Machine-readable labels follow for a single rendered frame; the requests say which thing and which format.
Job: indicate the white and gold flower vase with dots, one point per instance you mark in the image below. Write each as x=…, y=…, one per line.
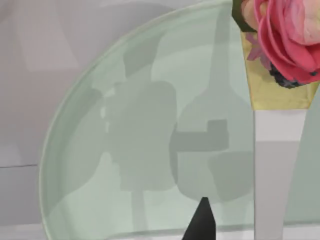
x=280, y=75

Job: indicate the pale green round plate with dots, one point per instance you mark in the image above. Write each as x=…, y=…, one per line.
x=140, y=125

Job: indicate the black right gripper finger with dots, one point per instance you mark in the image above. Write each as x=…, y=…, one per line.
x=203, y=220

